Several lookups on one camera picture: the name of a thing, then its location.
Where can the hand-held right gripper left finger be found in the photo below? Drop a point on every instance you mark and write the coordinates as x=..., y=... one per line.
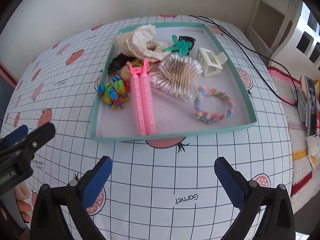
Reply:
x=96, y=182

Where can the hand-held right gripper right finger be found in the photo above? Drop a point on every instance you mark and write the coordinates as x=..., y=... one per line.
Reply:
x=228, y=182

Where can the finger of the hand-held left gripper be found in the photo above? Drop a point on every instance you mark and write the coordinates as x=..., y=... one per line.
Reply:
x=40, y=137
x=17, y=133

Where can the teal cardboard box lid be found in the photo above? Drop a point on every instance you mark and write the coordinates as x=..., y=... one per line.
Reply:
x=96, y=120

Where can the colourful building block toy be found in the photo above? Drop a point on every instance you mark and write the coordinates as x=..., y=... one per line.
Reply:
x=113, y=92

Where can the pink folding comb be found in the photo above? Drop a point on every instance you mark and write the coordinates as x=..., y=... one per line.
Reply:
x=141, y=100

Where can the rice cracker packet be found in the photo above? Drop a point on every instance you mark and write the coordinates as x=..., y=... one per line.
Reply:
x=125, y=73

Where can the black plastic toy figure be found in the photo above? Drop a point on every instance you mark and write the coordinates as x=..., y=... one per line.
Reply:
x=117, y=62

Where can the pack of cotton swabs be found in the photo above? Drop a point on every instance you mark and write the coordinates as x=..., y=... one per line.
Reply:
x=175, y=77

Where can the cream lace scrunchie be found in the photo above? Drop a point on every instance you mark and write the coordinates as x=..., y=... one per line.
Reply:
x=137, y=40

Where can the green hair claw clip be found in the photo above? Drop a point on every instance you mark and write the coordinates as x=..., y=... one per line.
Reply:
x=181, y=46

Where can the person's left hand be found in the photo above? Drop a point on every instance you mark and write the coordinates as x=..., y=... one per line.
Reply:
x=23, y=200

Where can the grid printed pomegranate sheet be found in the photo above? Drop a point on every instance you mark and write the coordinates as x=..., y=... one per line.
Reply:
x=175, y=160

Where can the pink headboard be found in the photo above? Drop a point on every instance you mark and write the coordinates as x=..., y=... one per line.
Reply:
x=7, y=75

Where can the crocheted striped blanket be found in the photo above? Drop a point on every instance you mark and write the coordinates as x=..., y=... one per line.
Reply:
x=297, y=140

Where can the white tissue packet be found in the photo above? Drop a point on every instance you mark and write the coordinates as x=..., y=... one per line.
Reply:
x=313, y=147

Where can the white phone stand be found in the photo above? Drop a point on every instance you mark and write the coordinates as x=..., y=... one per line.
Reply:
x=302, y=105

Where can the black phone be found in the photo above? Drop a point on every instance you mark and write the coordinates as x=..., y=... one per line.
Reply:
x=311, y=105

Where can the white hair claw clip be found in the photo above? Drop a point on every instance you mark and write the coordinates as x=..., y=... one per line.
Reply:
x=210, y=65

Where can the white wooden shelf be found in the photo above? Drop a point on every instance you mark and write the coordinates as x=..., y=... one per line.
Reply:
x=282, y=17

